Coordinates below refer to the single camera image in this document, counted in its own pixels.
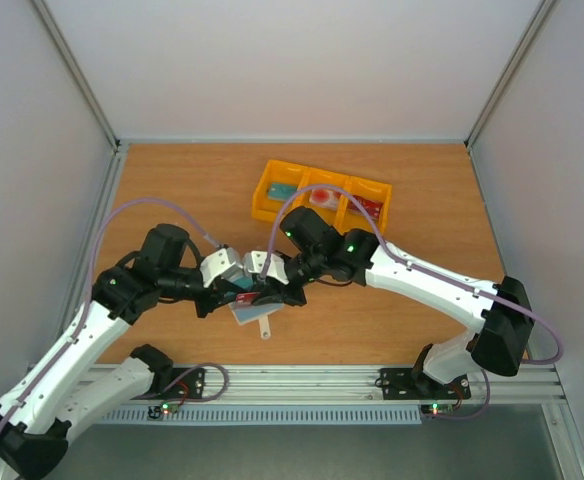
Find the grey slotted cable duct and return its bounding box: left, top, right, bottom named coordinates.
left=100, top=404, right=421, bottom=427

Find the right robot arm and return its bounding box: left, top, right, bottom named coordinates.
left=244, top=207, right=534, bottom=398

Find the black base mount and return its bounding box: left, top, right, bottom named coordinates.
left=375, top=367, right=471, bottom=401
left=138, top=367, right=206, bottom=400

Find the red VIP credit card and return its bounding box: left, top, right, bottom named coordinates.
left=235, top=292, right=259, bottom=307

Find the aluminium front rail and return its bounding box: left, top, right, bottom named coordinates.
left=61, top=363, right=566, bottom=407

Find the pink red card in bin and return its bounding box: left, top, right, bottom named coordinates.
left=309, top=188, right=341, bottom=211

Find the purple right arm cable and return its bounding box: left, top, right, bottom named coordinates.
left=259, top=186, right=565, bottom=366

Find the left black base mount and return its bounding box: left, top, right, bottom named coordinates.
left=138, top=367, right=206, bottom=400

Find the yellow plastic bin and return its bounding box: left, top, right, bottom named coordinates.
left=292, top=168, right=349, bottom=226
left=251, top=159, right=309, bottom=222
left=335, top=176, right=392, bottom=234

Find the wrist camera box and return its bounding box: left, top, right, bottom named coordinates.
left=243, top=251, right=289, bottom=285
left=199, top=247, right=244, bottom=288

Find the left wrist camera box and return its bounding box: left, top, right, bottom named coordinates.
left=199, top=247, right=244, bottom=288

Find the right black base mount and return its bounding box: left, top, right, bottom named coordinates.
left=375, top=367, right=471, bottom=401

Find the teal green credit card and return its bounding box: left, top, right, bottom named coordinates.
left=232, top=277, right=253, bottom=292

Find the beige card holder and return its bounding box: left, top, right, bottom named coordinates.
left=228, top=300, right=284, bottom=340

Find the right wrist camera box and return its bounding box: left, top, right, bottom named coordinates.
left=243, top=251, right=289, bottom=285

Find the green card in bin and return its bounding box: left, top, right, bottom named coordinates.
left=267, top=182, right=297, bottom=202

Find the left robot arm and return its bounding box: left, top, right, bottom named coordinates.
left=0, top=224, right=231, bottom=479

